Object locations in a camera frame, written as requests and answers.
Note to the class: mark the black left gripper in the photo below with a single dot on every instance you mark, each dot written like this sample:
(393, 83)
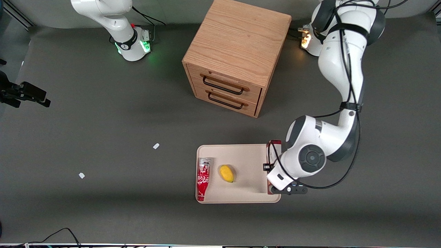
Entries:
(266, 169)

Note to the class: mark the yellow lemon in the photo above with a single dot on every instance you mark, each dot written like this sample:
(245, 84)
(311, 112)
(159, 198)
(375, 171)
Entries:
(226, 173)

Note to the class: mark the red cookie box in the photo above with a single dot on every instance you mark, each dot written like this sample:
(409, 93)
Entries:
(269, 155)

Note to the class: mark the red cola can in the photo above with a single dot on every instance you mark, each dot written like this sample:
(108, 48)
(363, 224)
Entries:
(203, 179)

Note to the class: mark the wooden drawer front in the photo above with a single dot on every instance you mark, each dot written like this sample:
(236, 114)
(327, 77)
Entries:
(253, 93)
(248, 107)

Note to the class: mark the beige plastic tray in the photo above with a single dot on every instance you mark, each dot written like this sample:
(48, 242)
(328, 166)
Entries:
(251, 162)

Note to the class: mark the aluminium frame rail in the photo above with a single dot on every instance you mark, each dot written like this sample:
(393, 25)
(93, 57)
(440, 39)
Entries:
(17, 13)
(436, 13)

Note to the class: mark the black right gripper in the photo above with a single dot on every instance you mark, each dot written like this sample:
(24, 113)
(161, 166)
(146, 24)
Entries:
(14, 93)

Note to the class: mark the wooden drawer cabinet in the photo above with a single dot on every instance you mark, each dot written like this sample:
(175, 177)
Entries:
(237, 38)

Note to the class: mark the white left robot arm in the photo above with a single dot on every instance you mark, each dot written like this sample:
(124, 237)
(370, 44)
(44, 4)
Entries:
(344, 69)

